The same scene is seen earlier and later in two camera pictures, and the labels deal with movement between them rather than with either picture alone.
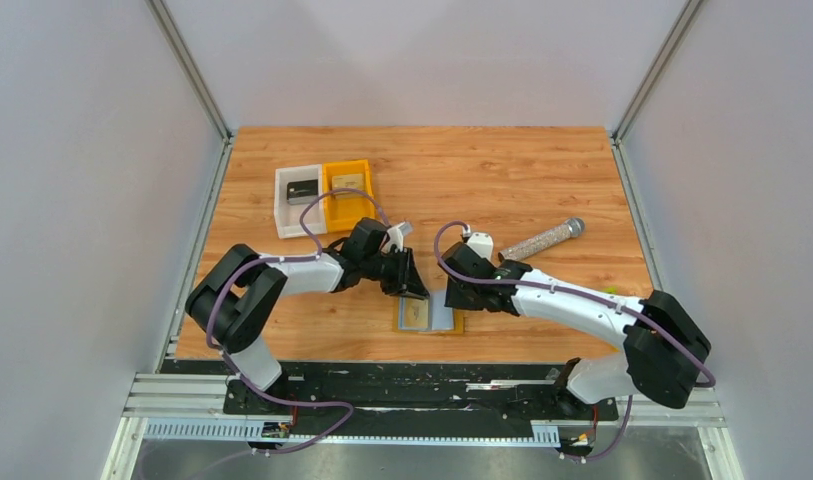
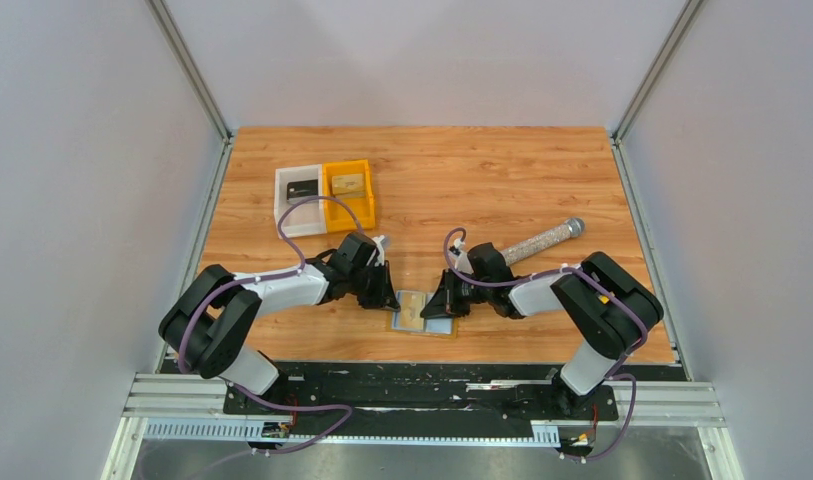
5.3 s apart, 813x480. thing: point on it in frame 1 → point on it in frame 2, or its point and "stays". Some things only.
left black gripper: [414, 285] → [385, 298]
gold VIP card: [416, 312] stays
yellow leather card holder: [419, 315] stays
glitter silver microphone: [573, 229] stays
